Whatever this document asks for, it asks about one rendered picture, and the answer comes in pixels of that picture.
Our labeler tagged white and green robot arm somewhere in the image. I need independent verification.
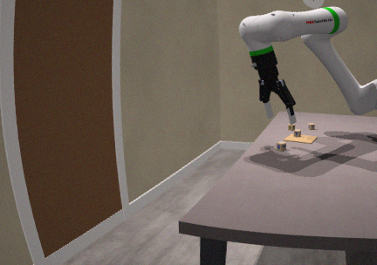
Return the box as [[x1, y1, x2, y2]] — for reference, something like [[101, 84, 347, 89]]
[[239, 7, 377, 115]]

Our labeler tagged tan flat mat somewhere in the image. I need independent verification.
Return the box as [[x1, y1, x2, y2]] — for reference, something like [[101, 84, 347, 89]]
[[283, 134, 317, 144]]

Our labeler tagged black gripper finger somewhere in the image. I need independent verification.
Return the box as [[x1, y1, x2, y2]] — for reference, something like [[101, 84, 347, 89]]
[[269, 79, 297, 125], [258, 79, 274, 119]]

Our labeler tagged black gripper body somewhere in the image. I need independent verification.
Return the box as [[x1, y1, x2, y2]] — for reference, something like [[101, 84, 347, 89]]
[[258, 66, 279, 92]]

